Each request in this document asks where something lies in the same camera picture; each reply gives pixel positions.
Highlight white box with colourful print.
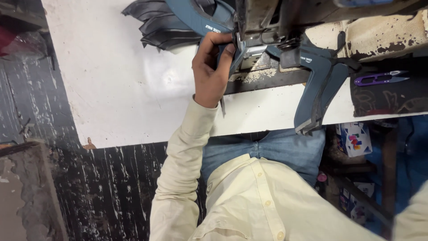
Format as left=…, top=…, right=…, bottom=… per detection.
left=336, top=122, right=373, bottom=158
left=339, top=182, right=376, bottom=225

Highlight person's left hand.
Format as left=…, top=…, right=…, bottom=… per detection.
left=192, top=32, right=237, bottom=109

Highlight blue shoe piece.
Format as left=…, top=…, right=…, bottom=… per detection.
left=165, top=0, right=249, bottom=78

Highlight person's blue jeans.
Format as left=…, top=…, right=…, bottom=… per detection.
left=201, top=128, right=326, bottom=188

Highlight blue shoe upper with black strap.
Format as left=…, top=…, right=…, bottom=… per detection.
left=267, top=32, right=362, bottom=136

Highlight dark patterned cloth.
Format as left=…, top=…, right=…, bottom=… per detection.
left=349, top=60, right=428, bottom=118

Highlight person's cream shirt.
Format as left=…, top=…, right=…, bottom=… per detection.
left=187, top=153, right=428, bottom=241

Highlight dark wooden table frame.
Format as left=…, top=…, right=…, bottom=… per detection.
left=319, top=119, right=400, bottom=240

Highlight clear plastic bag with red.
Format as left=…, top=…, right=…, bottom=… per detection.
left=0, top=26, right=49, bottom=61

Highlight pile of black shoe pieces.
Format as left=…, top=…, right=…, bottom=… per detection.
left=121, top=0, right=216, bottom=51

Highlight purple thread snips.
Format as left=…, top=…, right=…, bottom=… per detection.
left=354, top=70, right=410, bottom=87

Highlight worn cream sewing machine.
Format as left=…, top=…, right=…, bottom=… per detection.
left=225, top=0, right=428, bottom=95

